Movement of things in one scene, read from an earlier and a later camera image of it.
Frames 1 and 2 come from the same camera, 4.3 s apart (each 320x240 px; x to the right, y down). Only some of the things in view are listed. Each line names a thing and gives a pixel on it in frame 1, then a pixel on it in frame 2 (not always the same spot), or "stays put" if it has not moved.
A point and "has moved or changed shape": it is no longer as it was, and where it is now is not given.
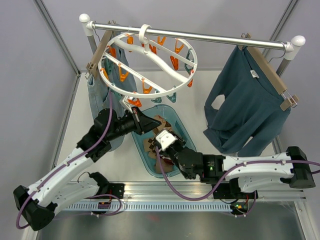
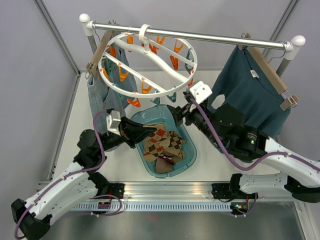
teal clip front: x=173 y=98 stays put
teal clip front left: x=157 y=100 stays put
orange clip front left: x=136 y=102 stays put
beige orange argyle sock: x=164 y=124 has moved or changed shape
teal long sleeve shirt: x=251 y=114 stays put
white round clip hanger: x=144 y=65 stays put
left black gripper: x=143 y=123 → x=133 y=132
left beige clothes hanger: x=91 y=69 stays put
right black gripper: x=182 y=143 → x=177 y=112
